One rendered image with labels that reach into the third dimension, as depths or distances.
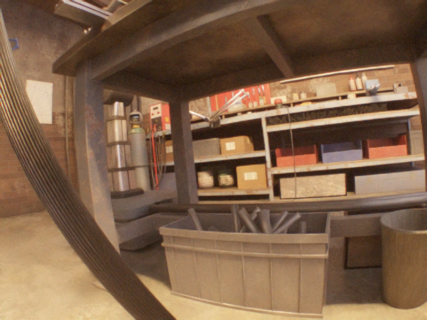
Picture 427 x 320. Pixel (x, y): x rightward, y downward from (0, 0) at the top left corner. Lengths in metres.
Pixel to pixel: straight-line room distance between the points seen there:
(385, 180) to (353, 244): 1.43
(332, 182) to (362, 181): 0.27
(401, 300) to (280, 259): 0.35
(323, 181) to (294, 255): 1.63
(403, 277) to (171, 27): 0.86
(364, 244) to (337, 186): 1.35
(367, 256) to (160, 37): 0.94
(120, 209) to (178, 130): 0.50
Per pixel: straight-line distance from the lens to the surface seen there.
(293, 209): 0.86
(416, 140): 2.29
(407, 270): 0.65
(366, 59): 1.10
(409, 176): 2.31
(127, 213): 1.18
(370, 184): 2.23
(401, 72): 3.17
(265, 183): 2.29
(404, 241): 0.61
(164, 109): 3.15
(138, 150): 2.77
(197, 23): 0.62
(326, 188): 2.18
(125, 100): 1.60
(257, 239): 0.59
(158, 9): 0.68
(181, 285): 0.79
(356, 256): 0.89
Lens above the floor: 0.43
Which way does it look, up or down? level
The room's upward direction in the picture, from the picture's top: 6 degrees counter-clockwise
